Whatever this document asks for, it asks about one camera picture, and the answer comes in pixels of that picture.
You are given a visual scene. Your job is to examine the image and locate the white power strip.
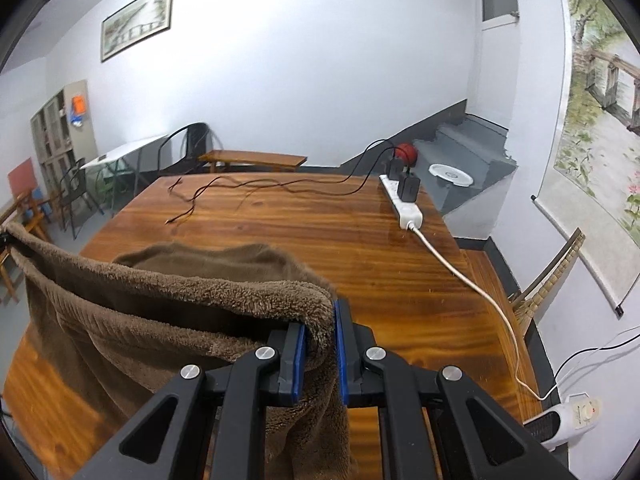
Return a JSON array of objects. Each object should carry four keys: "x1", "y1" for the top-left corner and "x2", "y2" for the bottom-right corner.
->
[{"x1": 378, "y1": 174, "x2": 424, "y2": 231}]

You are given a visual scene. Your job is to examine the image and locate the black mesh chair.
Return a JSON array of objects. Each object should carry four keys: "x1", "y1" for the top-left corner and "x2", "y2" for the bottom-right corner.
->
[{"x1": 156, "y1": 122, "x2": 217, "y2": 177}]

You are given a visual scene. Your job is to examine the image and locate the wooden bench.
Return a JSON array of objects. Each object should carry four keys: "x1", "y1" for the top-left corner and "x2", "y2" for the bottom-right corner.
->
[{"x1": 198, "y1": 149, "x2": 308, "y2": 175}]

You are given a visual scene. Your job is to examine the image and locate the thin black charging cable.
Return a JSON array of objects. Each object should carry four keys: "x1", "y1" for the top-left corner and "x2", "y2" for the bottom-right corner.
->
[
  {"x1": 165, "y1": 138, "x2": 402, "y2": 226},
  {"x1": 168, "y1": 144, "x2": 414, "y2": 202}
]

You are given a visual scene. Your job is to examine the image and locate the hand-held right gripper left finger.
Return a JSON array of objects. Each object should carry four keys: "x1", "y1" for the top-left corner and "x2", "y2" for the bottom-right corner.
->
[{"x1": 72, "y1": 321, "x2": 307, "y2": 480}]

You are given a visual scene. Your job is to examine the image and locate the white round disc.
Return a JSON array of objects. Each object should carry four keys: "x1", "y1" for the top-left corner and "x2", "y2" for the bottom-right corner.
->
[{"x1": 429, "y1": 162, "x2": 475, "y2": 187}]

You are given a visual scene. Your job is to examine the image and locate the white electric heater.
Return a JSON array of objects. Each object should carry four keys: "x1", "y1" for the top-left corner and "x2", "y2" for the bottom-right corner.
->
[{"x1": 522, "y1": 392, "x2": 604, "y2": 452}]

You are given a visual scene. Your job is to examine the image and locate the white folding table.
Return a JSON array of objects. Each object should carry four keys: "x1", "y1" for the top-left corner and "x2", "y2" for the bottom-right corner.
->
[{"x1": 80, "y1": 135, "x2": 168, "y2": 211}]

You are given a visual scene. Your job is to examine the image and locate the black power cable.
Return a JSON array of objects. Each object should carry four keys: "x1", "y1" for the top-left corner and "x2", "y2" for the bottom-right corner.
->
[{"x1": 592, "y1": 332, "x2": 640, "y2": 356}]

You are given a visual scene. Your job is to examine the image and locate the white power strip cable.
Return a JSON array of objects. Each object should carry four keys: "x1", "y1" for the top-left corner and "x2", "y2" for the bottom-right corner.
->
[{"x1": 409, "y1": 224, "x2": 640, "y2": 403}]

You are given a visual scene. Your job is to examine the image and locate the black metal chair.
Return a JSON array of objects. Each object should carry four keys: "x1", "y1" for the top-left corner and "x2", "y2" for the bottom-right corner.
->
[{"x1": 52, "y1": 157, "x2": 107, "y2": 241}]

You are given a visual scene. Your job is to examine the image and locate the red backed wooden chair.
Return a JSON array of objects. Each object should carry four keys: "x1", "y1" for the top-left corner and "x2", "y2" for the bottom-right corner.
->
[{"x1": 7, "y1": 157, "x2": 53, "y2": 242}]

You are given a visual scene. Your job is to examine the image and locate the grey concrete stairs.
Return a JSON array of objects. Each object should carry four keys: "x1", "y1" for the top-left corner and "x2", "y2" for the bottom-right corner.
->
[{"x1": 340, "y1": 100, "x2": 516, "y2": 241}]

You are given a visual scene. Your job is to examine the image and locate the framed landscape picture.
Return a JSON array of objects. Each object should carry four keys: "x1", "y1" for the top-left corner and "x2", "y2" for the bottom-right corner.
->
[{"x1": 100, "y1": 0, "x2": 176, "y2": 63}]

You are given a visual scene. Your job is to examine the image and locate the beige glass door cabinet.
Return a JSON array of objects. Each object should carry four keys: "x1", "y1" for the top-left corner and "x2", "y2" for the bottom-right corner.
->
[{"x1": 30, "y1": 79, "x2": 98, "y2": 206}]

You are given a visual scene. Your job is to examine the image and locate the brown fleece garment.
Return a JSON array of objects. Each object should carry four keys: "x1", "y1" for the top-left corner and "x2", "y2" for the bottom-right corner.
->
[{"x1": 4, "y1": 222, "x2": 358, "y2": 480}]

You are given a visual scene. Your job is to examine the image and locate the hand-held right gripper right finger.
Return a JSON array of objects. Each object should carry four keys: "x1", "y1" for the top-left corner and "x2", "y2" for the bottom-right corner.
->
[{"x1": 333, "y1": 299, "x2": 573, "y2": 480}]

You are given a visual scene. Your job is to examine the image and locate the green chair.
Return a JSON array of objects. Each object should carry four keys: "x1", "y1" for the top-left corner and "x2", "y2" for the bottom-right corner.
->
[{"x1": 94, "y1": 165, "x2": 123, "y2": 208}]

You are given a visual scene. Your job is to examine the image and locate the landscape scroll painting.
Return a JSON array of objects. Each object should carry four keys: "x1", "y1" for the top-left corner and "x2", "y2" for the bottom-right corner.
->
[{"x1": 531, "y1": 0, "x2": 640, "y2": 318}]

